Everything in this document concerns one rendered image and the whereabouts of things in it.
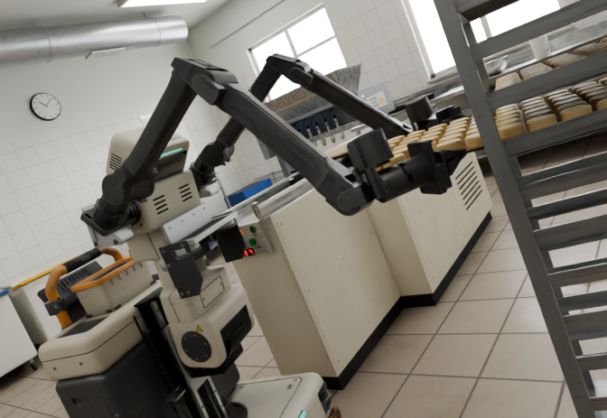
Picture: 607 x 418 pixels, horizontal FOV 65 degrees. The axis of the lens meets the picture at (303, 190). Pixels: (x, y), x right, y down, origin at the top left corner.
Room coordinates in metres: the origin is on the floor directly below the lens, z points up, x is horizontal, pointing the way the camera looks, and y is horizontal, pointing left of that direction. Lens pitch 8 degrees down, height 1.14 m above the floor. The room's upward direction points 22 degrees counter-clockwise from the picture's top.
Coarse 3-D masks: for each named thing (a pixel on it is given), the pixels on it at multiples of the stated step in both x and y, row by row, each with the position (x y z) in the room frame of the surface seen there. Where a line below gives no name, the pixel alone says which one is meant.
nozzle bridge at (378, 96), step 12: (384, 84) 2.58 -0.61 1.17; (360, 96) 2.36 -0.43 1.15; (372, 96) 2.45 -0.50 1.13; (384, 96) 2.54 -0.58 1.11; (324, 108) 2.47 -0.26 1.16; (336, 108) 2.53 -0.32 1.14; (384, 108) 2.50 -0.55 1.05; (288, 120) 2.63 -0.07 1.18; (300, 120) 2.68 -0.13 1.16; (348, 120) 2.50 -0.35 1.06; (312, 132) 2.66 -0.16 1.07; (324, 132) 2.61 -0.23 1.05; (336, 132) 2.50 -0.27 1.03; (264, 144) 2.77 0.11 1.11; (264, 156) 2.79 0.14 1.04; (276, 156) 2.87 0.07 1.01; (288, 168) 2.86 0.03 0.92
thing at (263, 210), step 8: (336, 160) 2.44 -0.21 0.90; (344, 160) 2.46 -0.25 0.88; (296, 184) 2.12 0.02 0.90; (304, 184) 2.16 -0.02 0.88; (280, 192) 2.05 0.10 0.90; (288, 192) 2.07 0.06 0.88; (296, 192) 2.11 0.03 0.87; (304, 192) 2.15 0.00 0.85; (272, 200) 1.98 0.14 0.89; (280, 200) 2.01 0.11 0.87; (288, 200) 2.05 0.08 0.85; (256, 208) 1.91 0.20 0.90; (264, 208) 1.93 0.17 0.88; (272, 208) 1.96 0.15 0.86; (280, 208) 2.00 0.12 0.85; (264, 216) 1.92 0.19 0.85
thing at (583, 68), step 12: (576, 60) 0.79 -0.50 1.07; (588, 60) 0.78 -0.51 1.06; (600, 60) 0.78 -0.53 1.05; (552, 72) 0.81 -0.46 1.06; (564, 72) 0.80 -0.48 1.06; (576, 72) 0.79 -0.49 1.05; (588, 72) 0.79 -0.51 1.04; (516, 84) 0.83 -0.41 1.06; (528, 84) 0.82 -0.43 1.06; (540, 84) 0.82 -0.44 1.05; (552, 84) 0.81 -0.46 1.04; (564, 84) 0.80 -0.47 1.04; (492, 96) 0.85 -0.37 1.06; (504, 96) 0.84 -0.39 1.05; (516, 96) 0.83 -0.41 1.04; (528, 96) 0.83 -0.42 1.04; (492, 108) 0.85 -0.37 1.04
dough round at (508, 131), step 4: (512, 124) 0.91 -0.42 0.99; (516, 124) 0.89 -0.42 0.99; (520, 124) 0.88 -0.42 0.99; (500, 128) 0.90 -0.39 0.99; (504, 128) 0.89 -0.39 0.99; (508, 128) 0.88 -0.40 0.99; (512, 128) 0.87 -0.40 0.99; (516, 128) 0.87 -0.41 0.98; (520, 128) 0.88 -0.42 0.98; (524, 128) 0.88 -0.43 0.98; (500, 132) 0.89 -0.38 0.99; (504, 132) 0.88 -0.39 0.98; (508, 132) 0.88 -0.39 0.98; (512, 132) 0.87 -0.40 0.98; (516, 132) 0.87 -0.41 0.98; (520, 132) 0.87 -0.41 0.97; (524, 132) 0.88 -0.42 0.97; (500, 136) 0.89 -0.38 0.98; (504, 136) 0.88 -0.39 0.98; (508, 136) 0.88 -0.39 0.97; (512, 136) 0.88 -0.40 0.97
